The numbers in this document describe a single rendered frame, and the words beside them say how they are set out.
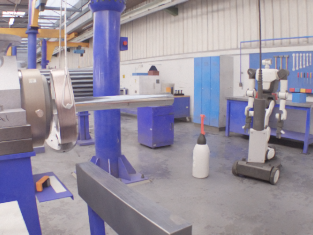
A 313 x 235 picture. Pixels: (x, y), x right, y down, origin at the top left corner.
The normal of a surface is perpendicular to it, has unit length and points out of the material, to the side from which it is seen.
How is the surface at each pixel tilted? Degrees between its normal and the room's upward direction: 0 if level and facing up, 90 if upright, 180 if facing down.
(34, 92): 65
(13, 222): 0
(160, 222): 0
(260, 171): 90
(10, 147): 90
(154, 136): 90
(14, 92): 90
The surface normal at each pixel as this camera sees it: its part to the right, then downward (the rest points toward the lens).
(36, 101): 0.57, -0.10
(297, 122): -0.83, 0.08
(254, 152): -0.36, 0.13
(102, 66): -0.04, 0.14
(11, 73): 0.41, -0.62
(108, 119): 0.25, 0.14
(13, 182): 0.58, 0.11
